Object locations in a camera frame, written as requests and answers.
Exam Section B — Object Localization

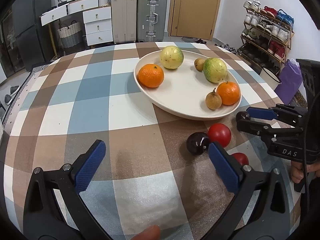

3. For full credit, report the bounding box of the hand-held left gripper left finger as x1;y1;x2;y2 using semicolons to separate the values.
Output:
23;139;113;240

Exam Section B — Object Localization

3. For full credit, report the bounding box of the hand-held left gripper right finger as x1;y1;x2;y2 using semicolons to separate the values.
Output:
202;142;297;240

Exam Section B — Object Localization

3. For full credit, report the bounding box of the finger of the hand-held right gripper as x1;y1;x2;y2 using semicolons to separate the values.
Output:
246;104;308;128
236;118;304;143

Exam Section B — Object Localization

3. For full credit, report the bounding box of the dark purple cherry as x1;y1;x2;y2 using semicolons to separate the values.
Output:
236;112;250;123
186;132;210;155

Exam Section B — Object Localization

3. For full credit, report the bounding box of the red cherry tomato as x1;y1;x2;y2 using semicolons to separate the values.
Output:
207;123;232;148
231;152;249;166

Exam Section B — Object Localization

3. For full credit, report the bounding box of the small orange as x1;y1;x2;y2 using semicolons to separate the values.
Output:
216;81;241;106

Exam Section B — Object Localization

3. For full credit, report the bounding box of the brown longan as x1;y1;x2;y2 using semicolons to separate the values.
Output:
205;88;222;110
194;58;206;72

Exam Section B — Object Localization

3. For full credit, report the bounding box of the green passion fruit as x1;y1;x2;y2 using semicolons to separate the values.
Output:
202;58;228;83

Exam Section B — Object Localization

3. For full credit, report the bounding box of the cream round plate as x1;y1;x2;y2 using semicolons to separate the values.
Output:
134;49;242;120

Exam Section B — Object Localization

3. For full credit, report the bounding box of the yellow passion fruit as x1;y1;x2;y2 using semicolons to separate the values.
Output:
159;45;184;70

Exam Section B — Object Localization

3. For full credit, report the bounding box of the large orange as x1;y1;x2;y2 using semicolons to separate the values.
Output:
138;64;165;88

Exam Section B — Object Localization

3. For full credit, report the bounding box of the person's right hand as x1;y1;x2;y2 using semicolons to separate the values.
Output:
290;160;320;184

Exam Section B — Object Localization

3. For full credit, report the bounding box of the person's left hand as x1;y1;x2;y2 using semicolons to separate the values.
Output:
130;225;161;240

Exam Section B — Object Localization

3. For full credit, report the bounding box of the white bucket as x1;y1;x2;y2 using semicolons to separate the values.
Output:
260;67;282;84

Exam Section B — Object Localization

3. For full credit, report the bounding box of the purple bag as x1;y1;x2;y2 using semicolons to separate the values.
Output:
274;59;303;105

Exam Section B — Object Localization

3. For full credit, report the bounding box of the patterned cardboard box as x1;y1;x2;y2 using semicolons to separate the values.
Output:
292;90;308;108

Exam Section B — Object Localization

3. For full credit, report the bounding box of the checked tablecloth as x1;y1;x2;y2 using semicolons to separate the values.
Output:
0;41;304;240

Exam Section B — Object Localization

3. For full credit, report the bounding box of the wooden shoe rack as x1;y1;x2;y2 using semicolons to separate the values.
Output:
240;7;295;73

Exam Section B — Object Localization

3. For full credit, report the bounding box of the pile of loose shoes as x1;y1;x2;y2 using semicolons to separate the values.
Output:
192;38;237;54

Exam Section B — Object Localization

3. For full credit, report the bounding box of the shoe rack with shoes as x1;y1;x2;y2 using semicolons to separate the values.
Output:
241;0;294;70

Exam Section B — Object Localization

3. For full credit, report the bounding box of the striped mat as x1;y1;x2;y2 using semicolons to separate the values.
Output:
31;61;54;72

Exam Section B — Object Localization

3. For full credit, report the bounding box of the wooden door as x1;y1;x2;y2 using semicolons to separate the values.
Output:
167;0;224;41

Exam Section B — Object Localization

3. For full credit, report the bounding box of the woven basket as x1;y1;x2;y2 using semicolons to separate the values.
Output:
57;21;83;49

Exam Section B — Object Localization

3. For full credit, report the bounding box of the white drawer cabinet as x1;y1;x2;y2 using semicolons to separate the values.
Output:
82;6;113;46

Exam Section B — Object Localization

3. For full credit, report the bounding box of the grey suitcase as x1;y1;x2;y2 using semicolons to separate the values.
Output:
137;0;168;43

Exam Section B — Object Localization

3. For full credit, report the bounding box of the dark grey fridge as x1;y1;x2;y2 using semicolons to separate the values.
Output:
11;0;54;65

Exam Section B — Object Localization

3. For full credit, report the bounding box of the beige suitcase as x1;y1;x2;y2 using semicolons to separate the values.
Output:
111;0;138;44

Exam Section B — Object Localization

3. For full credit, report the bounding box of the white dressing table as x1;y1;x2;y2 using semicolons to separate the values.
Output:
40;0;112;27

